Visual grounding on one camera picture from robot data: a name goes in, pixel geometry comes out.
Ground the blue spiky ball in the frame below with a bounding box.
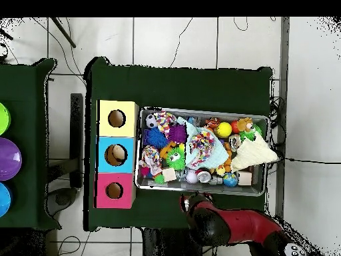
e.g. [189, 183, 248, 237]
[145, 127, 169, 149]

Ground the cream yellow cloth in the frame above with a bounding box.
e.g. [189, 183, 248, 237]
[230, 133, 280, 173]

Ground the black cable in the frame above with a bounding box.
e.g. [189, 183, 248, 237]
[170, 17, 194, 67]
[276, 157, 341, 165]
[232, 17, 249, 32]

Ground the purple plastic bowl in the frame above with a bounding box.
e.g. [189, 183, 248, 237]
[0, 137, 23, 182]

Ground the black rod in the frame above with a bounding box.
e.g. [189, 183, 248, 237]
[50, 17, 77, 49]

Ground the black flat bar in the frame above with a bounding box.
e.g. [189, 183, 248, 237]
[70, 93, 85, 189]

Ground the blue plastic bowl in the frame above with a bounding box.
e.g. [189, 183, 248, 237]
[0, 182, 12, 219]

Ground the yellow ball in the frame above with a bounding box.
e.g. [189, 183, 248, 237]
[216, 122, 233, 139]

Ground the wooden three-hole box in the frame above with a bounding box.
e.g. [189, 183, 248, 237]
[95, 99, 139, 209]

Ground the small soccer ball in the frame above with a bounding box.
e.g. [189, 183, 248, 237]
[145, 113, 160, 129]

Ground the shallow clear mesh bin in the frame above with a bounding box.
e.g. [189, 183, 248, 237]
[135, 106, 269, 197]

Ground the purple spiky ball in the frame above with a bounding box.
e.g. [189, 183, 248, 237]
[169, 125, 188, 144]

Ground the brown plush bear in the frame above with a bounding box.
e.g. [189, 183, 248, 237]
[236, 117, 256, 134]

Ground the dark green table cloth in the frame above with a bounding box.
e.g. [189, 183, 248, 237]
[83, 55, 274, 233]
[0, 57, 62, 230]

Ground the green plastic bowl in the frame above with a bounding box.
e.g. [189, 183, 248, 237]
[0, 102, 11, 135]

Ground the green spiky ball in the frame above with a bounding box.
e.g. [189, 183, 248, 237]
[165, 146, 186, 171]

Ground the grey round base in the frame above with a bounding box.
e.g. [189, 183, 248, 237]
[47, 186, 79, 217]

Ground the colourful patterned cloth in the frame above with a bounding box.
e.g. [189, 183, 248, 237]
[139, 145, 163, 177]
[154, 111, 178, 139]
[187, 130, 216, 166]

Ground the mint green cloth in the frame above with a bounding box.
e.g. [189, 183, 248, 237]
[178, 118, 231, 171]

